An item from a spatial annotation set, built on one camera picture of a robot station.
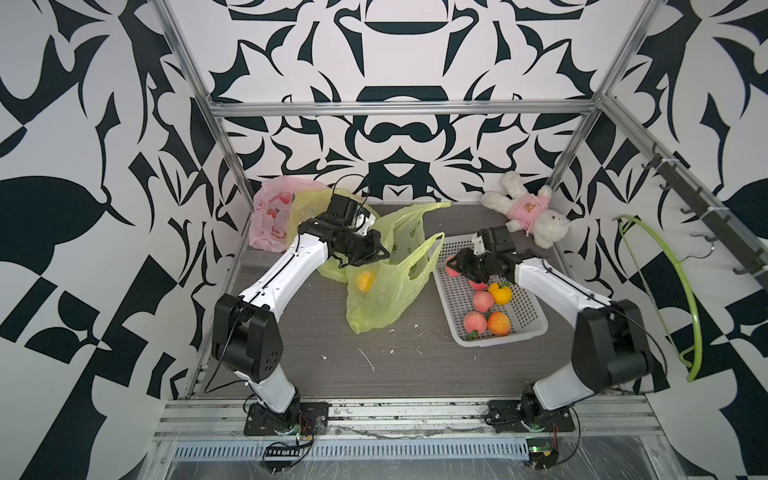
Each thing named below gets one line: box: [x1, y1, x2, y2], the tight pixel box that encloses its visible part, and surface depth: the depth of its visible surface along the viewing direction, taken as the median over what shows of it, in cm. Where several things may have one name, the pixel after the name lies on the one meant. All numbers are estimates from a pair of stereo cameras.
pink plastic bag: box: [249, 176, 328, 252], surface depth 111 cm
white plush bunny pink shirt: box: [481, 171, 570, 249], surface depth 111 cm
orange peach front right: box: [487, 311, 511, 337], surface depth 86 cm
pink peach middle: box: [473, 290, 494, 313], surface depth 91 cm
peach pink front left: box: [463, 311, 488, 335], surface depth 86 cm
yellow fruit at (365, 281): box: [356, 270, 375, 293], surface depth 94 cm
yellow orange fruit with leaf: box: [488, 282, 513, 305], surface depth 92 cm
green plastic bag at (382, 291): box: [318, 202, 451, 334], surface depth 78 cm
